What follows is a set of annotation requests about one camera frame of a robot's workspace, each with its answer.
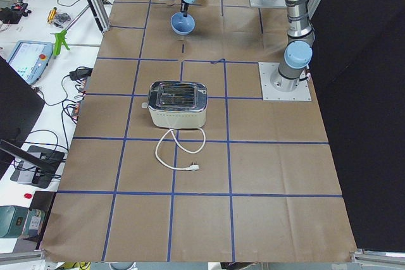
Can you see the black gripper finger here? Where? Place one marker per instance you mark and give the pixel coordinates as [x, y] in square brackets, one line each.
[184, 9]

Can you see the blue bowl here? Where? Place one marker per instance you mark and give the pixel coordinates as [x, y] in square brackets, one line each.
[183, 29]

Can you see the cream and chrome toaster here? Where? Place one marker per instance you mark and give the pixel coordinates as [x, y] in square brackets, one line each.
[176, 104]

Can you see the black power adapter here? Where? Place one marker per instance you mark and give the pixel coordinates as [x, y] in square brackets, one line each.
[80, 73]

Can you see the green clamp tool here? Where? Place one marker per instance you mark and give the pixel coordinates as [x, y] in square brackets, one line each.
[60, 40]

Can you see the teach pendant with screen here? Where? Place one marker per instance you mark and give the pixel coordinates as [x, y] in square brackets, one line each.
[30, 58]

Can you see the black monitor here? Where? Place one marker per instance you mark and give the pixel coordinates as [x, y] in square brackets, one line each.
[20, 110]

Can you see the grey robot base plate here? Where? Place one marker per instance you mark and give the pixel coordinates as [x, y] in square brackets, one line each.
[275, 87]

